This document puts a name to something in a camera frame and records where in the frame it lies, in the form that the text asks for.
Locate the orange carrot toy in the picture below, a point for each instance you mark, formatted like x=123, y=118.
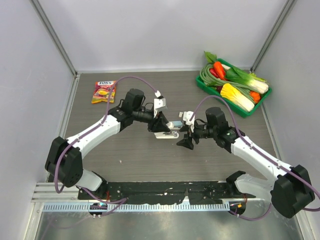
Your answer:
x=219, y=70

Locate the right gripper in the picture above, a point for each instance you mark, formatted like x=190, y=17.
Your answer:
x=187, y=141

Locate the small orange tomato toy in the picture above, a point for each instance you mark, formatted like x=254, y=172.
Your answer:
x=255, y=96

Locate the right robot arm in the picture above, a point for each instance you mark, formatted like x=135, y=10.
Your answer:
x=286, y=187

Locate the green long beans bundle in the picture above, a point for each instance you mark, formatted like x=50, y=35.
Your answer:
x=212, y=81

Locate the purple onion toy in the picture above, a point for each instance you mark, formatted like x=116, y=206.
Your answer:
x=219, y=88

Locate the red pepper toy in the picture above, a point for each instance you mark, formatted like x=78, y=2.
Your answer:
x=214, y=73

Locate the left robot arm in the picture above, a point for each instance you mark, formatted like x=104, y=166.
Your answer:
x=65, y=157

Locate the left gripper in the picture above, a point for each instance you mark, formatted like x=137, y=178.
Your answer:
x=158, y=124

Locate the napa cabbage toy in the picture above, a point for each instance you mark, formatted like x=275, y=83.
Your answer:
x=235, y=96

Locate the candy bag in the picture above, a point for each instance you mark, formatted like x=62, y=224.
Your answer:
x=102, y=91

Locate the bok choy toy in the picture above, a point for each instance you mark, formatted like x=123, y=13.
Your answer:
x=237, y=75

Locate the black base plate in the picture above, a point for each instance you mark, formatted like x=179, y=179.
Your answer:
x=163, y=192

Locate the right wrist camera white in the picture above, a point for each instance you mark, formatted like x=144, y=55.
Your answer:
x=188, y=121

